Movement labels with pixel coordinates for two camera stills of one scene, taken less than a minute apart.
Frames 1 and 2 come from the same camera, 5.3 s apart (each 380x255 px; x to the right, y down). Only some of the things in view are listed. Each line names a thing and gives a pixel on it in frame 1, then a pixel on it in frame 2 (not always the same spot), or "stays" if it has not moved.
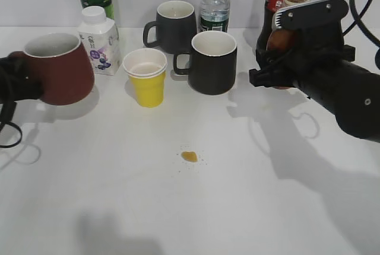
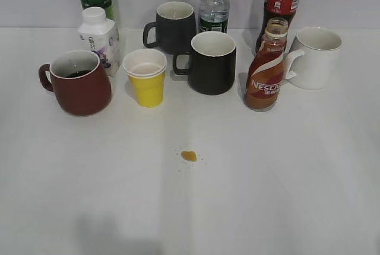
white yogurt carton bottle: [100, 36] stays
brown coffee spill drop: [190, 156] stays
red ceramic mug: [63, 70] → [81, 83]
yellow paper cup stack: [146, 67] stays
